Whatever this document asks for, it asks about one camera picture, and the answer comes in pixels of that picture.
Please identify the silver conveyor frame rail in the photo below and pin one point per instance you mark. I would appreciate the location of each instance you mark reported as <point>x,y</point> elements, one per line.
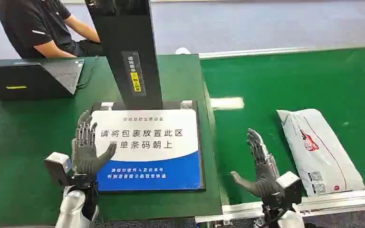
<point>295,206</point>

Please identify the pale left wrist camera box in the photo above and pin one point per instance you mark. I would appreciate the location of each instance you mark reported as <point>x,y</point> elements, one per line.
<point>58,168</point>

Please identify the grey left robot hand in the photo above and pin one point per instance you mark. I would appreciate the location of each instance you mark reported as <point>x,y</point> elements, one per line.
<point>85,154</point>

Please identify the black scanner column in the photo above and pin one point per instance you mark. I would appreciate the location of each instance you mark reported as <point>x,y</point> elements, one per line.
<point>129,53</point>

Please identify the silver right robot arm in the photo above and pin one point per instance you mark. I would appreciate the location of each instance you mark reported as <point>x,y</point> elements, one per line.
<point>278,217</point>

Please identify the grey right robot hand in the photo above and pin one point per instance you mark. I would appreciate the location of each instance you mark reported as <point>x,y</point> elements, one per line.
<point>262,179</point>

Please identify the black laptop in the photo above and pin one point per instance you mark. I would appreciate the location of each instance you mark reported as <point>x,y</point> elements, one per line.
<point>31,78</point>

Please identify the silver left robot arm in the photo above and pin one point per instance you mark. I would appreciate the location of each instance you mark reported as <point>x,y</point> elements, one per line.
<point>75,206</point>

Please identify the white and blue scanner platform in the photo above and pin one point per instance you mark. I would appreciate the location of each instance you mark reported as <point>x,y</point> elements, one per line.
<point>152,148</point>

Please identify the white parcel bag with print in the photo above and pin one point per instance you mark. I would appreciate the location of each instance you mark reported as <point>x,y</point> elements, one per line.
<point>321,154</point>

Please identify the person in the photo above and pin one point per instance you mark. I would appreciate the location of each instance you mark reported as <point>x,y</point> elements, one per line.
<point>44,28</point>

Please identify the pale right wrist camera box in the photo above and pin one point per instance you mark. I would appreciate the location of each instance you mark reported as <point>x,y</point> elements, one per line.
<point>291,187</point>

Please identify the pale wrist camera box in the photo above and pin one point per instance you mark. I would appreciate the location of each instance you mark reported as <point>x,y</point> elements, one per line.
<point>291,187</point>
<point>58,168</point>

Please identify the green conveyor belt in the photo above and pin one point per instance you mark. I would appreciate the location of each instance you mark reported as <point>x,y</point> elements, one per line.
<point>295,110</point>

